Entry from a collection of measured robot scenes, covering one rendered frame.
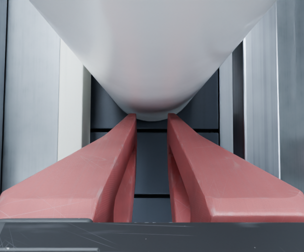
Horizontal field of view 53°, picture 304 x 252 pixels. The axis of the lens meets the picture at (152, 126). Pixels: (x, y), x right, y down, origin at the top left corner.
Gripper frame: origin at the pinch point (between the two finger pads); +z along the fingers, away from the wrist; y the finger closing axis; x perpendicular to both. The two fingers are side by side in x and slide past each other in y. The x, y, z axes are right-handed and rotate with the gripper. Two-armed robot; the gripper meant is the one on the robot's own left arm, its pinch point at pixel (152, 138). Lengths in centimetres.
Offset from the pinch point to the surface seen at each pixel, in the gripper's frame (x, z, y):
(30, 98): 4.2, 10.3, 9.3
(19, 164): 8.0, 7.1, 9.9
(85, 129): 1.4, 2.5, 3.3
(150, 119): 1.7, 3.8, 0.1
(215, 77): 0.7, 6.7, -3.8
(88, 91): 0.2, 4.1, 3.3
